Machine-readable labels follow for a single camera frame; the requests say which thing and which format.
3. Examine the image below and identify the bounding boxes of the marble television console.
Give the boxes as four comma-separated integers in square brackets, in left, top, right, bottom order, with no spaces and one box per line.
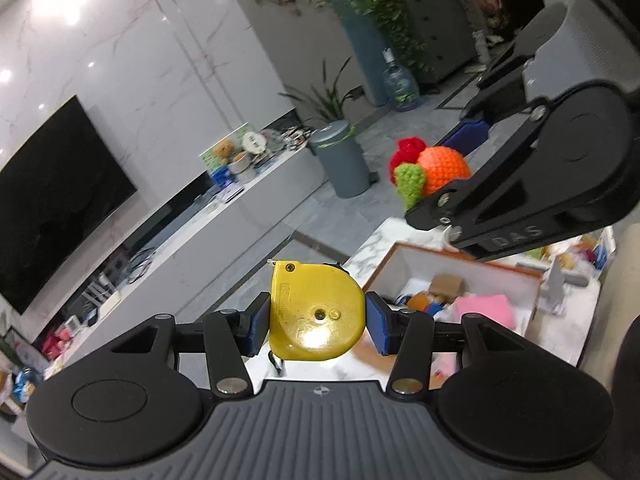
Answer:
[44,144,327,377]

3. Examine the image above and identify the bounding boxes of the yellow tape measure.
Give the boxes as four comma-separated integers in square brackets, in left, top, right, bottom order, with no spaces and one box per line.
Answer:
[269,259,367,362]

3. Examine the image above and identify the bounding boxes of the person's dark clothing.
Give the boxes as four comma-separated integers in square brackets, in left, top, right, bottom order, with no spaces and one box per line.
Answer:
[597,332,640,480]

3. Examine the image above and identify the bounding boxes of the brown gift box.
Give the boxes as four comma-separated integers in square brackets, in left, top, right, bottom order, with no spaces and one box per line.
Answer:
[428,273,464,302]

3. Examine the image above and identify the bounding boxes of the blue water bottle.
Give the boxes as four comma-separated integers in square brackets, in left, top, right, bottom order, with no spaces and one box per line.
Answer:
[382,48,421,113]

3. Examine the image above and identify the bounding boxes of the tall leafy floor plant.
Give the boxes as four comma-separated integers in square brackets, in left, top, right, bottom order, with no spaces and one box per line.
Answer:
[277,57,362,124]

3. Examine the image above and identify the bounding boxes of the blue snack bag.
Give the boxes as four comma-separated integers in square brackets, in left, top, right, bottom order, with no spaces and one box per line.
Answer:
[12,367,39,402]

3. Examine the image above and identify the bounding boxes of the black television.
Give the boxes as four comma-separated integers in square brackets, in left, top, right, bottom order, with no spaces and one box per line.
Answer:
[0,94,139,317]

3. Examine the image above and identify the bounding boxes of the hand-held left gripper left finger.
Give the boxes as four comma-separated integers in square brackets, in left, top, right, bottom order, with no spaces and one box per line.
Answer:
[111,292,272,397]

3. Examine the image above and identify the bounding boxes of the pink ornaments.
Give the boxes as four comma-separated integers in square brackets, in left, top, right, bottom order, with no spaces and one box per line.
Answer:
[39,324,72,362]

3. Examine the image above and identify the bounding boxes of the grey trash bin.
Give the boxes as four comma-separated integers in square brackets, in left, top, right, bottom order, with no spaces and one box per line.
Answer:
[308,120,372,199]

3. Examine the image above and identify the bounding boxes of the dark grey cabinet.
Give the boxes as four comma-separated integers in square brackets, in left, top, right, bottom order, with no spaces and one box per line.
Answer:
[402,0,477,84]

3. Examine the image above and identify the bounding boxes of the white router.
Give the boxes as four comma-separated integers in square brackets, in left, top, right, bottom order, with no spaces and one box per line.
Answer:
[81,274,122,312]

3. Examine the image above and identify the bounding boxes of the orange cardboard box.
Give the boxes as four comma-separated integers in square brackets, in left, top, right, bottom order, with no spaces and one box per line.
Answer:
[359,241,544,362]

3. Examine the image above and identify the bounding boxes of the black cables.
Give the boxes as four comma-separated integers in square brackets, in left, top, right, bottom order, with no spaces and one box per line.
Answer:
[126,249,157,282]

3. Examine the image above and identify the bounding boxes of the pink pouch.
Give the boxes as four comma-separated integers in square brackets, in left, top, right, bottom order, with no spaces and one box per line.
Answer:
[452,294,516,334]

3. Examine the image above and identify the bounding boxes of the ivy plant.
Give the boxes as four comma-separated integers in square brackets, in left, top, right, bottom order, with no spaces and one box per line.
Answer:
[349,0,437,74]

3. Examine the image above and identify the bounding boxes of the orange crochet fruit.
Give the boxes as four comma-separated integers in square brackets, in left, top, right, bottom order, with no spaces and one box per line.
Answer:
[388,135,472,211]

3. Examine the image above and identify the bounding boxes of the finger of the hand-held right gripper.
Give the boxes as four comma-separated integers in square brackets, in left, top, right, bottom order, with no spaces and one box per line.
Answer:
[404,104,569,263]
[442,3,569,157]

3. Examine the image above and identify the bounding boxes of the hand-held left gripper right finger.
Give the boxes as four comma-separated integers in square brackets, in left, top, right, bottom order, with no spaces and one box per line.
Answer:
[365,291,528,397]

